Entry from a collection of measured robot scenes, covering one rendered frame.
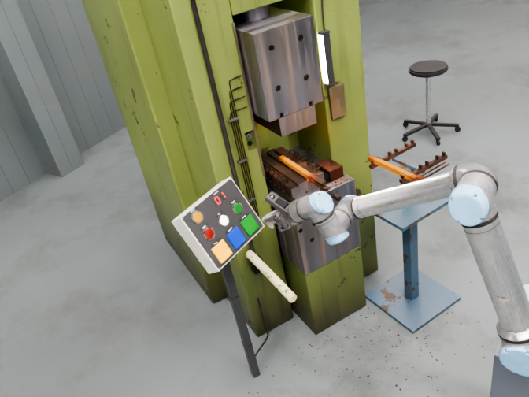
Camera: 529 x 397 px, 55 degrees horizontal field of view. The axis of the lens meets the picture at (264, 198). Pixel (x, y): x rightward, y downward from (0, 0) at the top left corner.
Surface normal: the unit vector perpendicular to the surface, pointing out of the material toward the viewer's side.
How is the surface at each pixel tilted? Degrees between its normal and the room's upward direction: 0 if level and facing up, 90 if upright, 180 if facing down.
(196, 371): 0
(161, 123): 90
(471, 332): 0
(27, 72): 90
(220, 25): 90
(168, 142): 90
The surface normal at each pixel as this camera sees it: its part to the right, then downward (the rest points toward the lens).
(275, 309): 0.48, 0.40
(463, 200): -0.59, 0.42
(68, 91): 0.81, 0.18
